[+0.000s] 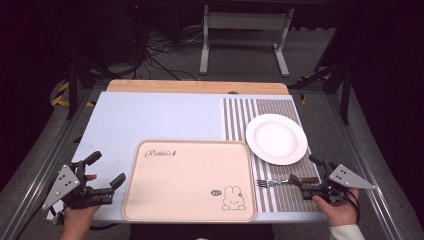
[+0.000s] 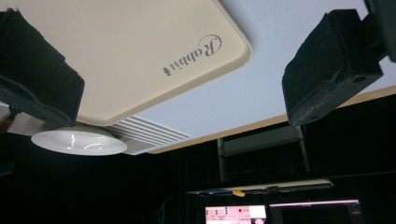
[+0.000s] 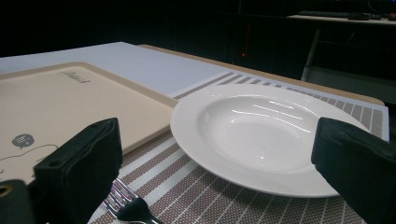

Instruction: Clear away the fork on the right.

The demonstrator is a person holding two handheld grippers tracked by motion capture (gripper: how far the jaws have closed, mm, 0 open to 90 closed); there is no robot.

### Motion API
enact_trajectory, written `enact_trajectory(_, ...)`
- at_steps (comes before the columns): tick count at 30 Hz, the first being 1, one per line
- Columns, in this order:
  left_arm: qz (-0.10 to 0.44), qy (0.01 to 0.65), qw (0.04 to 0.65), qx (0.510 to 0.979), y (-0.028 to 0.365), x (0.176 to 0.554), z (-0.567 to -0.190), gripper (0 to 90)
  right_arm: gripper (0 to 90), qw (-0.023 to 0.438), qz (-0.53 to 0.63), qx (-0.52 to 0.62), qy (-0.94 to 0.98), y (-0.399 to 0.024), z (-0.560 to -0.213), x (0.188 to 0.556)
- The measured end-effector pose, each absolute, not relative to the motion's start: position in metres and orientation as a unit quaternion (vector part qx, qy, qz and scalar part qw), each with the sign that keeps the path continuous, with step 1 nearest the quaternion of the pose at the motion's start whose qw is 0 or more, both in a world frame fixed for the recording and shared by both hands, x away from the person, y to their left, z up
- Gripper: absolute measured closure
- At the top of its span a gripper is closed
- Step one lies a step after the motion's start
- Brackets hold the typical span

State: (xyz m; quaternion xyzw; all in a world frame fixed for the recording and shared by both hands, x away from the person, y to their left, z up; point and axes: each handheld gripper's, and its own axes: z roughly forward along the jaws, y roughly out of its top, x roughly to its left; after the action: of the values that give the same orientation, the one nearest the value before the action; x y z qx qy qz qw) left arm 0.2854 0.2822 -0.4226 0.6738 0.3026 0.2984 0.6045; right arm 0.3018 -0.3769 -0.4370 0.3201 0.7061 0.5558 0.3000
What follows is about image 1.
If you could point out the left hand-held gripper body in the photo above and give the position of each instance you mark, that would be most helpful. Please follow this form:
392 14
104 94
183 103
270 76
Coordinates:
63 183

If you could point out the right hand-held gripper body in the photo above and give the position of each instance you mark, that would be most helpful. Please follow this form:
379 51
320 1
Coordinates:
348 178

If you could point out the person's right hand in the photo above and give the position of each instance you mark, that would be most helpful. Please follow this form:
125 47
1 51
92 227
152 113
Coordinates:
340 213

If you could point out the person's left hand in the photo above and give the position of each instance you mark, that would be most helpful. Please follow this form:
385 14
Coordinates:
78 220

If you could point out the grey striped placemat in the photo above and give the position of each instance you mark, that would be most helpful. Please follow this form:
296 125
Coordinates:
283 200

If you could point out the white round plate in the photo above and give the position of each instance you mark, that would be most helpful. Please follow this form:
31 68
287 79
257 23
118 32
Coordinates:
276 139

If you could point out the yellow black floor tape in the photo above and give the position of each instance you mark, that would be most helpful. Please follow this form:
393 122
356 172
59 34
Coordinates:
60 95
304 98

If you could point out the pale blue table mat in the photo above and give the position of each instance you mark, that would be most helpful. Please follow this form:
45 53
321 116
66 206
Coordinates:
150 116

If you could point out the pink tray with rabbit print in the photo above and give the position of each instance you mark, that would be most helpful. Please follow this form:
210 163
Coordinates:
190 183

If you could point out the black tripod stand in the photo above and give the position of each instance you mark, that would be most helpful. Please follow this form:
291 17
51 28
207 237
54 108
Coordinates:
74 83
345 86

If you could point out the person's dark clothing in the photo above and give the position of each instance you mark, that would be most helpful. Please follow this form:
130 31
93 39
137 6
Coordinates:
200 232

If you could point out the wooden board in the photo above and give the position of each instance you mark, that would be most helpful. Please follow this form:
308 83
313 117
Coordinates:
196 86

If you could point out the grey metal stand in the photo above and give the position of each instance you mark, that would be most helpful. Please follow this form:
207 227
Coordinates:
246 21

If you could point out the aluminium frame rail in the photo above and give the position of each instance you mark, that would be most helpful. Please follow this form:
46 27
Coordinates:
40 170
366 166

